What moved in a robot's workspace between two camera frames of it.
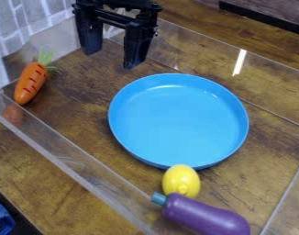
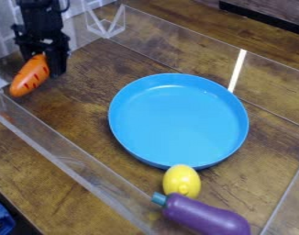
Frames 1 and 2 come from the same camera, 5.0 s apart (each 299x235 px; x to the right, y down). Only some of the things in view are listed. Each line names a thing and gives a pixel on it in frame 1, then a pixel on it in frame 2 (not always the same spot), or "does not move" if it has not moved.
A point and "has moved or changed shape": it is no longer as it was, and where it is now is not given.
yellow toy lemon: [181, 180] does not move
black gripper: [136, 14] to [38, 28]
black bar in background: [258, 16] does not move
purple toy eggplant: [186, 216] does not move
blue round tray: [178, 118] does not move
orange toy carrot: [32, 77] has moved or changed shape
